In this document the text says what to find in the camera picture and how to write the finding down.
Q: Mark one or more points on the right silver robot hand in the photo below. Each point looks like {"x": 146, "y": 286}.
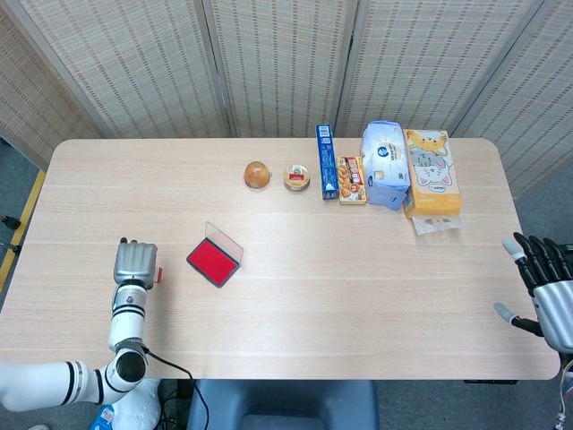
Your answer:
{"x": 553, "y": 304}

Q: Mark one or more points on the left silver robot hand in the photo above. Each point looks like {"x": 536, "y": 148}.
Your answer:
{"x": 134, "y": 264}

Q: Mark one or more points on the small red stamp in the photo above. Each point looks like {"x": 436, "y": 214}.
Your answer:
{"x": 159, "y": 275}

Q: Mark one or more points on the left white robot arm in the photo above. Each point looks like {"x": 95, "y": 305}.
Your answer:
{"x": 127, "y": 322}

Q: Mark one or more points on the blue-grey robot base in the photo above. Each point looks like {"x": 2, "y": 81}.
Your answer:
{"x": 282, "y": 405}

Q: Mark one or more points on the red ink pad clear lid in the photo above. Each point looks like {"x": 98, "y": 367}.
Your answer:
{"x": 212, "y": 264}

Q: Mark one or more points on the black floor caster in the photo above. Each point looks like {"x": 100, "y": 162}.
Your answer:
{"x": 10, "y": 221}
{"x": 11, "y": 247}

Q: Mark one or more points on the white plastic cover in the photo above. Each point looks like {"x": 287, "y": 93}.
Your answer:
{"x": 139, "y": 410}

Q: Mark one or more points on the blue printed packet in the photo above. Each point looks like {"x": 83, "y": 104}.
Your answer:
{"x": 105, "y": 416}

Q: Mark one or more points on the yellow cat tissue pack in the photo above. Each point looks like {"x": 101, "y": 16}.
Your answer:
{"x": 432, "y": 174}

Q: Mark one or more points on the round tin red label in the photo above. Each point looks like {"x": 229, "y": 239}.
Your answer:
{"x": 296, "y": 178}

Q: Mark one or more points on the woven folding screen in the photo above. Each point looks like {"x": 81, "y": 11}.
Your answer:
{"x": 134, "y": 67}

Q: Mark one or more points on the light blue tissue pack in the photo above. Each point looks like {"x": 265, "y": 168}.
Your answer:
{"x": 385, "y": 165}

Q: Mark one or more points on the long blue box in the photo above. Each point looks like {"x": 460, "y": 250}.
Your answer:
{"x": 327, "y": 161}

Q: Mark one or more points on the yellow snack box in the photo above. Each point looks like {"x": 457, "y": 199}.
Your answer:
{"x": 351, "y": 181}

